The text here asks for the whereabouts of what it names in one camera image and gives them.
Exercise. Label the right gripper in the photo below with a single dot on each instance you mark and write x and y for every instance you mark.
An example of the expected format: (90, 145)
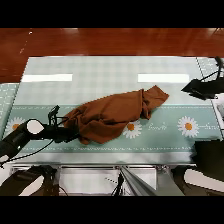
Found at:
(205, 88)

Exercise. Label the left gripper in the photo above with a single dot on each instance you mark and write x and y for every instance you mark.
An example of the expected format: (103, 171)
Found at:
(64, 135)

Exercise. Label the brown T-shirt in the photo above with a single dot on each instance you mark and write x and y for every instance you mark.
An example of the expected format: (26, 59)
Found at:
(110, 116)

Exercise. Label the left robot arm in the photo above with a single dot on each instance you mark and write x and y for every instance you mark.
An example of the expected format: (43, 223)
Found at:
(16, 137)

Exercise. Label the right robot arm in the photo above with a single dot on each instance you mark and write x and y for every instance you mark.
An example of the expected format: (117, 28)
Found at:
(208, 156)

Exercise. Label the silver frame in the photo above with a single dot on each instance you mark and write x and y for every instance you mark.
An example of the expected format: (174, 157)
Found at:
(146, 186)

